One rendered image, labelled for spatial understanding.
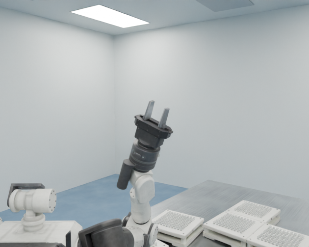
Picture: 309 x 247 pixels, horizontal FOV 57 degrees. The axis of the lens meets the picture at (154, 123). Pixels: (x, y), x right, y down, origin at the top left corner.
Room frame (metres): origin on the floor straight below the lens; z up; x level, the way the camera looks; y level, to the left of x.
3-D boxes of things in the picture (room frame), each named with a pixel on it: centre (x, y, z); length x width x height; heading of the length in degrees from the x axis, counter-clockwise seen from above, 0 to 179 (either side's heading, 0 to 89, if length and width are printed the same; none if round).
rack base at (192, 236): (1.53, -0.11, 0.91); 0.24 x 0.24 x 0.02; 57
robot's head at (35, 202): (0.79, 0.34, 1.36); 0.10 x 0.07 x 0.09; 91
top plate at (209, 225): (1.51, -0.44, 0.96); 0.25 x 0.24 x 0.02; 47
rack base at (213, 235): (1.51, -0.44, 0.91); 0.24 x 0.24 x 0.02; 47
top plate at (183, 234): (1.53, -0.11, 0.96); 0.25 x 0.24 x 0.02; 57
